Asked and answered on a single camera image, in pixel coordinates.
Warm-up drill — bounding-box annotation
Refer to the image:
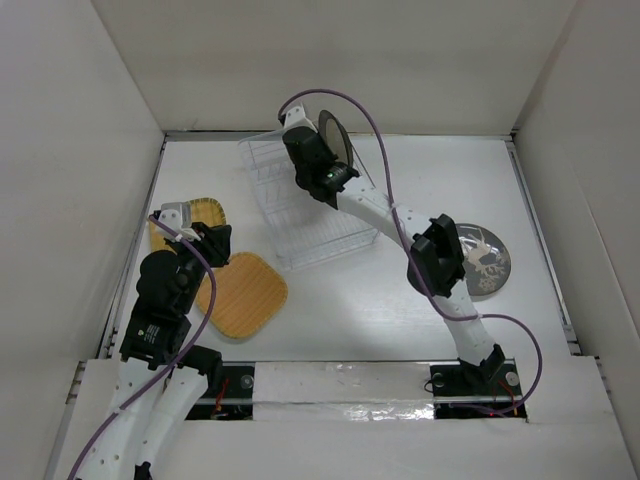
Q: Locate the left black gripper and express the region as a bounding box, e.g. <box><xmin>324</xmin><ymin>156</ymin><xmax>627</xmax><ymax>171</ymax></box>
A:
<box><xmin>168</xmin><ymin>220</ymin><xmax>231</xmax><ymax>311</ymax></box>

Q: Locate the brown rimmed cream plate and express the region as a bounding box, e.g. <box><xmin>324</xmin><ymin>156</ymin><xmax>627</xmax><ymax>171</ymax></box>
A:
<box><xmin>318</xmin><ymin>110</ymin><xmax>354</xmax><ymax>167</ymax></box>

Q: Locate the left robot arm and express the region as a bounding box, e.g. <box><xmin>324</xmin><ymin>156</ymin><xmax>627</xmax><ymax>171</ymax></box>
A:
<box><xmin>69</xmin><ymin>222</ymin><xmax>232</xmax><ymax>479</ymax></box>

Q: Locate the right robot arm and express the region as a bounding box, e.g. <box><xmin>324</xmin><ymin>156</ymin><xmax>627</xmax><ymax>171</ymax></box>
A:
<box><xmin>283</xmin><ymin>126</ymin><xmax>505</xmax><ymax>396</ymax></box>

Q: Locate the square bamboo tray far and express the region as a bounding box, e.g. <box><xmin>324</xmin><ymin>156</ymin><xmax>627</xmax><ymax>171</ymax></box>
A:
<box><xmin>147</xmin><ymin>197</ymin><xmax>227</xmax><ymax>252</ymax></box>

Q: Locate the square bamboo tray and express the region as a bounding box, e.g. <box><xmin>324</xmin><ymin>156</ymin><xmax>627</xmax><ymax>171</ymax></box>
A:
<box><xmin>210</xmin><ymin>252</ymin><xmax>288</xmax><ymax>340</ymax></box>
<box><xmin>147</xmin><ymin>197</ymin><xmax>227</xmax><ymax>252</ymax></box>

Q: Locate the square bamboo tray near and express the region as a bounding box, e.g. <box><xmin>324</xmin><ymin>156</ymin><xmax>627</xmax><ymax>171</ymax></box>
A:
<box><xmin>210</xmin><ymin>252</ymin><xmax>288</xmax><ymax>340</ymax></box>

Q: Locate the grey reindeer pattern plate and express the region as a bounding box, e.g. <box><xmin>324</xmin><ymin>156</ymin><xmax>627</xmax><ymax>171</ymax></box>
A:
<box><xmin>456</xmin><ymin>223</ymin><xmax>512</xmax><ymax>299</ymax></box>

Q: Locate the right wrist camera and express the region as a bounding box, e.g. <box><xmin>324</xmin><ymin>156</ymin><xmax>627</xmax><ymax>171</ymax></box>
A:
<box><xmin>278</xmin><ymin>102</ymin><xmax>317</xmax><ymax>132</ymax></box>

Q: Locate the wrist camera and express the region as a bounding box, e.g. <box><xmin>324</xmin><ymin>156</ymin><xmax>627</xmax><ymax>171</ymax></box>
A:
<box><xmin>278</xmin><ymin>102</ymin><xmax>317</xmax><ymax>132</ymax></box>
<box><xmin>152</xmin><ymin>202</ymin><xmax>192</xmax><ymax>236</ymax></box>

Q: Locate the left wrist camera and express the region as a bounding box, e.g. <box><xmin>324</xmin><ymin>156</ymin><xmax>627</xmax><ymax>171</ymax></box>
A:
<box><xmin>152</xmin><ymin>202</ymin><xmax>192</xmax><ymax>236</ymax></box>

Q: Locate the white wire dish rack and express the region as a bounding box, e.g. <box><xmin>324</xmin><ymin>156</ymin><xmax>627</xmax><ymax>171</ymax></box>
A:
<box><xmin>238</xmin><ymin>131</ymin><xmax>378</xmax><ymax>271</ymax></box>

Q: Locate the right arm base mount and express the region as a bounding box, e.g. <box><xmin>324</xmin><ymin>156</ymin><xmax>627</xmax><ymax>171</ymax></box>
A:
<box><xmin>423</xmin><ymin>359</ymin><xmax>527</xmax><ymax>420</ymax></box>

